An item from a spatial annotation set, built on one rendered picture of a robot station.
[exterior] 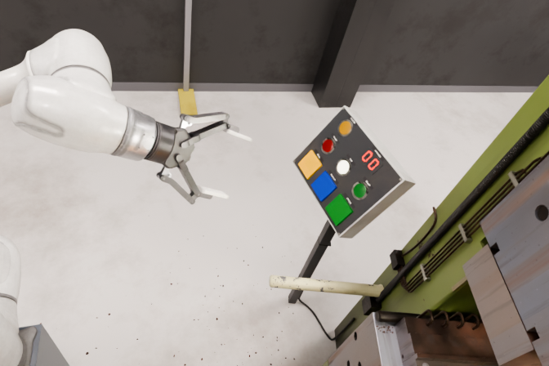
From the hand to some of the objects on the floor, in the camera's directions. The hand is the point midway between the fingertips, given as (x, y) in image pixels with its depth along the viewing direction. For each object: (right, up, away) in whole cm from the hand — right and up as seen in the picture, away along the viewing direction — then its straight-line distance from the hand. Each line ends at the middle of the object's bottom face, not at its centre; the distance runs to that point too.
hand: (233, 166), depth 84 cm
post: (+18, -74, +120) cm, 142 cm away
